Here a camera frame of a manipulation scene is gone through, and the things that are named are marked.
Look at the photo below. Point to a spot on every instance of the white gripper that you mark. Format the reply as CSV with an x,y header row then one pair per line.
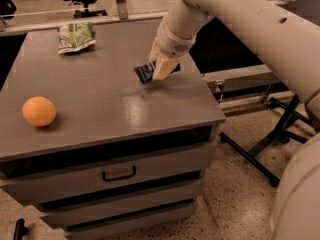
x,y
172,43

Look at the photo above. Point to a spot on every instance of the blue rxbar blueberry bar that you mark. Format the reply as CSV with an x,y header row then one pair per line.
x,y
145,73

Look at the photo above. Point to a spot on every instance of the grey drawer cabinet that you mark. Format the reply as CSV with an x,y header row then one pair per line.
x,y
107,120

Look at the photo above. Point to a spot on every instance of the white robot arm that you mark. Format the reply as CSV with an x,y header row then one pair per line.
x,y
289,46

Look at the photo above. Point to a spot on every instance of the green jalapeno chip bag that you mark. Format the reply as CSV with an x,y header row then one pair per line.
x,y
74,37

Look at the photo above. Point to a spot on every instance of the black stand base legs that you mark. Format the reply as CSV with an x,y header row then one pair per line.
x,y
280,133

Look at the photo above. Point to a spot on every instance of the black drawer handle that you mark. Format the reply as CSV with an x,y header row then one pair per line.
x,y
108,176

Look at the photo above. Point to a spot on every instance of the orange fruit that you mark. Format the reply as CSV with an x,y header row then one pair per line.
x,y
39,111

